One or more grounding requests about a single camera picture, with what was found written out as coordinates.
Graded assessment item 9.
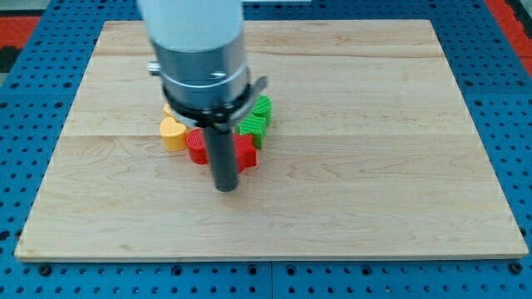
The red circle block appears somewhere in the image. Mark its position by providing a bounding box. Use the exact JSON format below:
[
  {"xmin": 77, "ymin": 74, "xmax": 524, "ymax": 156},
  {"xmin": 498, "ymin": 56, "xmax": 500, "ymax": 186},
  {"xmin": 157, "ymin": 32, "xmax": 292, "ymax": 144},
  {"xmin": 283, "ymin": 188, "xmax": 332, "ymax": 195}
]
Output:
[{"xmin": 185, "ymin": 129, "xmax": 208, "ymax": 164}]

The red star block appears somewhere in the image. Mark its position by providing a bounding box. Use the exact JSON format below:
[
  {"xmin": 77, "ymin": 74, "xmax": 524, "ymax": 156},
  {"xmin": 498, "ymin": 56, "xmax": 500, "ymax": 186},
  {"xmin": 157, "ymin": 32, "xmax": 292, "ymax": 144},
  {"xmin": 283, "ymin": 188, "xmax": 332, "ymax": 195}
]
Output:
[{"xmin": 234, "ymin": 134, "xmax": 258, "ymax": 173}]

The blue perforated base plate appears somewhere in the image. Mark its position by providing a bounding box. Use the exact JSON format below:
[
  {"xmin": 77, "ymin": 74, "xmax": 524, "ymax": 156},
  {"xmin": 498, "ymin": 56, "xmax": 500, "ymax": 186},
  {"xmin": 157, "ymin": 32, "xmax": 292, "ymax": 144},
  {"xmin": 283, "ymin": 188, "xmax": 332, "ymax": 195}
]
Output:
[{"xmin": 1, "ymin": 0, "xmax": 531, "ymax": 298}]

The light wooden board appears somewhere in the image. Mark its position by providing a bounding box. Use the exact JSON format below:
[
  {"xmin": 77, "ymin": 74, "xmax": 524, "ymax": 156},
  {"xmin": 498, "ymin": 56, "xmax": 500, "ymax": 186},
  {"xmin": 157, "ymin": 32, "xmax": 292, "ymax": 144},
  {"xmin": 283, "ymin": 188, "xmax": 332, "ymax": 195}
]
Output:
[{"xmin": 15, "ymin": 19, "xmax": 528, "ymax": 262}]

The yellow heart block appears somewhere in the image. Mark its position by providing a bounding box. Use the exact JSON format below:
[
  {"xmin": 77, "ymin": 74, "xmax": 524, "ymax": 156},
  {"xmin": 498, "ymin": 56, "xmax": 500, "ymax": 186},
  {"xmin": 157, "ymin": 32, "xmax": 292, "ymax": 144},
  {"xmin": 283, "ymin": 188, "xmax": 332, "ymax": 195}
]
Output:
[{"xmin": 160, "ymin": 117, "xmax": 187, "ymax": 152}]

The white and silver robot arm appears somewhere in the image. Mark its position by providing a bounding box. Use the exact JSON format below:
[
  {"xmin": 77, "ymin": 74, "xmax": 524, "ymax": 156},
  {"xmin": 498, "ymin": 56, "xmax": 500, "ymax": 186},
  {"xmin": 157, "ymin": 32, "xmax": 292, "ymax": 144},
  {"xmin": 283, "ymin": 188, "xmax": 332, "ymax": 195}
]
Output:
[{"xmin": 138, "ymin": 0, "xmax": 268, "ymax": 132}]

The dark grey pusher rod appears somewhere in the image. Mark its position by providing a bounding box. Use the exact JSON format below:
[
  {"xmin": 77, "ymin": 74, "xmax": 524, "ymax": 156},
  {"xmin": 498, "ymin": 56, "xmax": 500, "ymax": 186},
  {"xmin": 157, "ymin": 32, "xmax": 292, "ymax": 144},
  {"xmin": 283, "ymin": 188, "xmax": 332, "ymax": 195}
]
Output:
[{"xmin": 203, "ymin": 128, "xmax": 239, "ymax": 192}]

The yellow block behind arm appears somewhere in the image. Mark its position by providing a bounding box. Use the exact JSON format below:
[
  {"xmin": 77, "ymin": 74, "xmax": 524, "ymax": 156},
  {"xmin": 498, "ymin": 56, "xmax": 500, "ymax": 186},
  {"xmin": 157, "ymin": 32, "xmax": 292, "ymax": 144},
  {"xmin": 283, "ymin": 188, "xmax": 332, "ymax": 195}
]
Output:
[{"xmin": 163, "ymin": 103, "xmax": 174, "ymax": 117}]

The green star block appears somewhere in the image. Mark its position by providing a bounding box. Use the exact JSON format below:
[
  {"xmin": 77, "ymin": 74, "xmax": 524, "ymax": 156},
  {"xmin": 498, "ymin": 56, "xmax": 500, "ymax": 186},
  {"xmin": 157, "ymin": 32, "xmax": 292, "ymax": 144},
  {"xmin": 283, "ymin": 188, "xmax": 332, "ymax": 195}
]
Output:
[{"xmin": 234, "ymin": 114, "xmax": 267, "ymax": 150}]

